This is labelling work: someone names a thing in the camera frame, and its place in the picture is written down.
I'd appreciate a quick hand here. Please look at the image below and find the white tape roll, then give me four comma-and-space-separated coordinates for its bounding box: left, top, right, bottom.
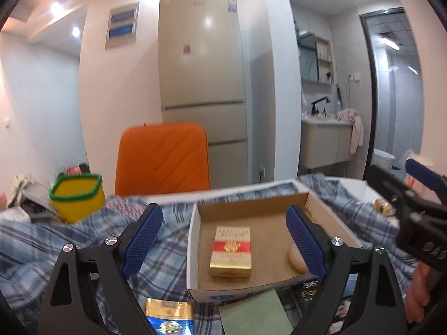
288, 244, 310, 274

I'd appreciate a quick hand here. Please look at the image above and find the blue and gold cigarette pack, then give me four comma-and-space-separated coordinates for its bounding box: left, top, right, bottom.
145, 298, 195, 335

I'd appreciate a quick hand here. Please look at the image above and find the shallow cardboard box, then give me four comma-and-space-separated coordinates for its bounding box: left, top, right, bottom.
186, 179, 362, 302

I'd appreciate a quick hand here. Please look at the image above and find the pink dotted cloth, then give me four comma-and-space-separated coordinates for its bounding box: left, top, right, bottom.
105, 195, 151, 224

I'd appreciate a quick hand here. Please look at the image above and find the beige refrigerator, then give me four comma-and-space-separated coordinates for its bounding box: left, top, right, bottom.
159, 0, 250, 191

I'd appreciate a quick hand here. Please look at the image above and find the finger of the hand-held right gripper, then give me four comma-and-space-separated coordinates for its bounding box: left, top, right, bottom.
405, 158, 447, 201
364, 164, 420, 217

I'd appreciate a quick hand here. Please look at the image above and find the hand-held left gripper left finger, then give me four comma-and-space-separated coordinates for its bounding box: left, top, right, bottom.
38, 202, 165, 335

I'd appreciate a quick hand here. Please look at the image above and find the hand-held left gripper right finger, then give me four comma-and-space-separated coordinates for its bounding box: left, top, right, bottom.
284, 205, 409, 335

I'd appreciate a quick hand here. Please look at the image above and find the white toilet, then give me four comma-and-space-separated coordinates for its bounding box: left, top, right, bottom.
374, 148, 395, 178

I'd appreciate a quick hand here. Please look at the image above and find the wall electrical panel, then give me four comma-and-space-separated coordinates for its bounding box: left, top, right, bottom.
106, 2, 140, 50

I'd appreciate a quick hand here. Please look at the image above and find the pink towel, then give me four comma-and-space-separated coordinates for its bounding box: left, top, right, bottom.
337, 109, 364, 154

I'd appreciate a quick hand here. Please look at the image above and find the black faucet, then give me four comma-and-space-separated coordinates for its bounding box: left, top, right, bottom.
311, 96, 331, 117

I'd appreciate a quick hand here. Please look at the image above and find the orange quilted chair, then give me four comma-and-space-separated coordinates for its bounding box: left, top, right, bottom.
115, 122, 212, 196

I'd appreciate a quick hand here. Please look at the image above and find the red and black bag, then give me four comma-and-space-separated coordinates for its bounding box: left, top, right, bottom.
66, 163, 90, 176

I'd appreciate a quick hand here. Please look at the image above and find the grey cloth pile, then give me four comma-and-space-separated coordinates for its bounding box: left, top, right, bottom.
7, 173, 56, 222

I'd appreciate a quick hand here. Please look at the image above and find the small gold packet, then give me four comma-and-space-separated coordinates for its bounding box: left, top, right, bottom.
374, 199, 393, 215

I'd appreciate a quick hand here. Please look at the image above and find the black shower door frame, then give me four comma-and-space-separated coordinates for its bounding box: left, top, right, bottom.
360, 7, 425, 175

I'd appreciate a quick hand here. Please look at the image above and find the blue plaid blanket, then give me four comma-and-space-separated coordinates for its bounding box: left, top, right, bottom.
0, 173, 420, 335

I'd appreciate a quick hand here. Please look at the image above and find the person's right hand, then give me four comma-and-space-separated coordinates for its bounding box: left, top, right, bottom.
405, 261, 434, 325

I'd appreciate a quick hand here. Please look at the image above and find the yellow bin with green rim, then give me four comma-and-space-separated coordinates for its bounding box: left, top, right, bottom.
49, 173, 106, 224

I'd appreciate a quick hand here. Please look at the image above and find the bathroom mirror cabinet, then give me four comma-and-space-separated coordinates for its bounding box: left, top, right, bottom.
297, 32, 334, 84

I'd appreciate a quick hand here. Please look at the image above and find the green packet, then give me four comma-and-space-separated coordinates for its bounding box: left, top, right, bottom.
219, 289, 294, 335

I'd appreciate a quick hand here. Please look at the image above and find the red and gold cigarette pack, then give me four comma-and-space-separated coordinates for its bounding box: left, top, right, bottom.
209, 226, 253, 279

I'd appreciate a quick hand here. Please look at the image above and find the beige sink vanity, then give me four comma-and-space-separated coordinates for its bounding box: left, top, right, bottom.
301, 117, 353, 170

